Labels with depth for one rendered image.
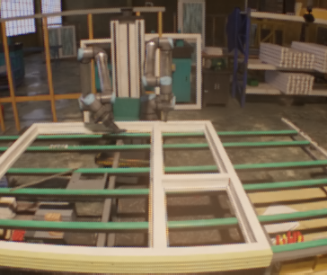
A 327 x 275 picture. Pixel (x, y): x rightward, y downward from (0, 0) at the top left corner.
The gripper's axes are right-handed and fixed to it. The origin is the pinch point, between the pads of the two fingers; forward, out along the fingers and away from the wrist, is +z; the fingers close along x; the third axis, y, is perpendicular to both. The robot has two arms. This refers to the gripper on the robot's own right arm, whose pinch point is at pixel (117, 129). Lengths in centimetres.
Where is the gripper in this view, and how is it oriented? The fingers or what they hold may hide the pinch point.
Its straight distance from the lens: 223.3
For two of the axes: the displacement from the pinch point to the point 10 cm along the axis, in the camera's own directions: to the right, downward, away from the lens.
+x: -0.3, -4.9, 8.7
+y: 8.0, -5.4, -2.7
